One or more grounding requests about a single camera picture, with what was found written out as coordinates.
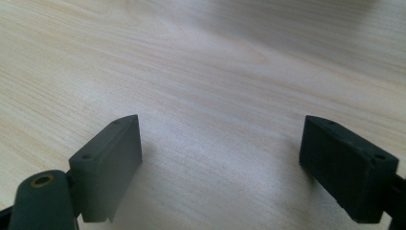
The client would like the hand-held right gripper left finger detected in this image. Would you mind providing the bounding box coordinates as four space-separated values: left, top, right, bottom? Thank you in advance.
68 114 144 224

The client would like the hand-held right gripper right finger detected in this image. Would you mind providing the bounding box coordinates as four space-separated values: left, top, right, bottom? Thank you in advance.
298 114 400 224

